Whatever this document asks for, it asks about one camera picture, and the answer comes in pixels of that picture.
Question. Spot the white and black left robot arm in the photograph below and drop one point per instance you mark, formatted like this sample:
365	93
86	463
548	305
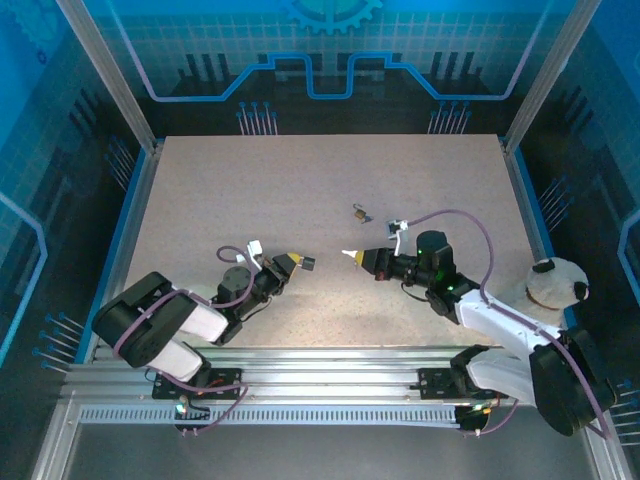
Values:
200	315

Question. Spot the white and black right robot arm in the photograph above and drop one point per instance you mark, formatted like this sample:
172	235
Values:
500	315

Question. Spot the small brass padlock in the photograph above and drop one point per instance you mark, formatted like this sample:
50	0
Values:
359	214

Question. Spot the grey plush dog toy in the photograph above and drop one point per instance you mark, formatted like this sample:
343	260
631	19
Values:
555	285

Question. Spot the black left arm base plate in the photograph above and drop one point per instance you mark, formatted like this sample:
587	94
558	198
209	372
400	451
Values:
227	380

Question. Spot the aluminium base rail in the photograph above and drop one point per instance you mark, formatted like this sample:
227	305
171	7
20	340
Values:
325	370

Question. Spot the aluminium side rail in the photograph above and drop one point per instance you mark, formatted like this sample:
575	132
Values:
525	200
127	230

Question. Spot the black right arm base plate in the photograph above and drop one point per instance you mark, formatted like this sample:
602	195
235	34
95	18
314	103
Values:
432	382

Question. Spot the aluminium frame post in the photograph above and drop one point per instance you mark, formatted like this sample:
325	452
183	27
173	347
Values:
115	85
545	75

